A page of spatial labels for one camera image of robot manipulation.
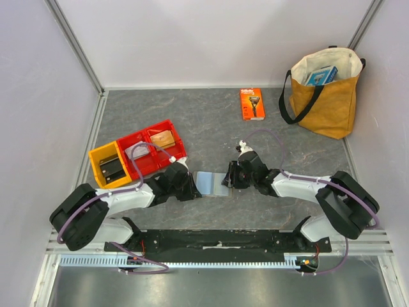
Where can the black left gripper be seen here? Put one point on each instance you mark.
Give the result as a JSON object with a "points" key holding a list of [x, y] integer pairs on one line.
{"points": [[192, 192]]}

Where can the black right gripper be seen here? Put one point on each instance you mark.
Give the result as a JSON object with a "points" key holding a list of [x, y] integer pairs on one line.
{"points": [[236, 177]]}

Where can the grey card holder wallet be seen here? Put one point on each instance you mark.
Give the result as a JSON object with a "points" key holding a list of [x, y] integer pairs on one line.
{"points": [[210, 184]]}

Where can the gold credit card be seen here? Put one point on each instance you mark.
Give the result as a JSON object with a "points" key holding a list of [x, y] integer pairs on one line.
{"points": [[164, 139]]}

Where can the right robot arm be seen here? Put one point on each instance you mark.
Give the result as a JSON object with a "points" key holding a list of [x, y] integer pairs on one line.
{"points": [[347, 207]]}

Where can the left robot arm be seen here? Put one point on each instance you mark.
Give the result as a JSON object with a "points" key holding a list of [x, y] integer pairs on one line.
{"points": [[85, 215]]}

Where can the dark card in yellow bin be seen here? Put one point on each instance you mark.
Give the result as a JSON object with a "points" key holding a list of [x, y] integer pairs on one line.
{"points": [[110, 165]]}

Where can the red bin near yellow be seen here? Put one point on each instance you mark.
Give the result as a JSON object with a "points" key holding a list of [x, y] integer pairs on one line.
{"points": [[146, 164]]}

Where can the red bin far right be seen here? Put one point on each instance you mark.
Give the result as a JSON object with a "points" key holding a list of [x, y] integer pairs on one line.
{"points": [[178, 150]]}

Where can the orange razor box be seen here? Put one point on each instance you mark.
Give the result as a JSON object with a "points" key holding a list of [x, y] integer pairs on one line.
{"points": [[252, 104]]}

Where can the tan tote bag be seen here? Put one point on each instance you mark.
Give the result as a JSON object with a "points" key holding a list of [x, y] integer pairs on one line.
{"points": [[328, 110]]}

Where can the blue razor box in bag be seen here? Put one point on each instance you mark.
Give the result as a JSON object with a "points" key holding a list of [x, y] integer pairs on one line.
{"points": [[322, 76]]}

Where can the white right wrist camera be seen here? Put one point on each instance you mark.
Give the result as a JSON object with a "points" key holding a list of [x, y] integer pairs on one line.
{"points": [[243, 148]]}

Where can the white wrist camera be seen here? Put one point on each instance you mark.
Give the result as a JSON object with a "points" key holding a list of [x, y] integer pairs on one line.
{"points": [[179, 159], [243, 148]]}

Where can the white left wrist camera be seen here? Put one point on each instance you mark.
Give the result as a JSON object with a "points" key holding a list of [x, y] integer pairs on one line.
{"points": [[179, 159]]}

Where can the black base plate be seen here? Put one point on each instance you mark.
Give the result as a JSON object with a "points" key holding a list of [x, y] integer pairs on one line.
{"points": [[179, 254]]}

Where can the white cable duct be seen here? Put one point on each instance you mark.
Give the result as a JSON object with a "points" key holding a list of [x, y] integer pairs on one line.
{"points": [[124, 261]]}

